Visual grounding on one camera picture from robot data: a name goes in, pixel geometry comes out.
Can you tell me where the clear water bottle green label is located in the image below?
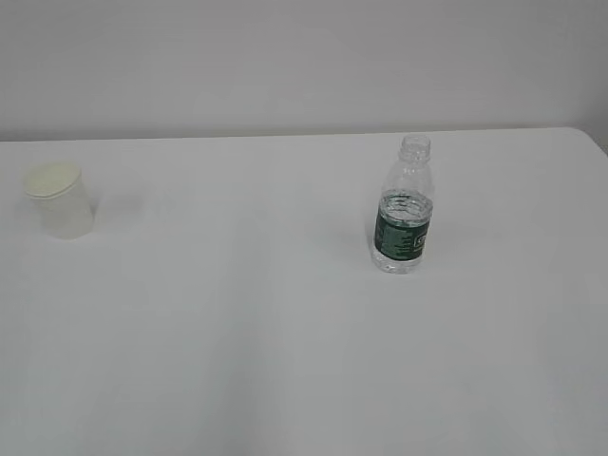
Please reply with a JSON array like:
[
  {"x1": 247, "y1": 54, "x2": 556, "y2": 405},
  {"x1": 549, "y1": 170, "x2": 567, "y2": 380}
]
[{"x1": 371, "y1": 134, "x2": 434, "y2": 275}]

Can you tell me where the white paper cup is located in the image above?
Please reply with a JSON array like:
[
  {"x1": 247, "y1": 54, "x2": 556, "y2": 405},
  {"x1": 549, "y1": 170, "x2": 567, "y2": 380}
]
[{"x1": 24, "y1": 161, "x2": 94, "y2": 240}]

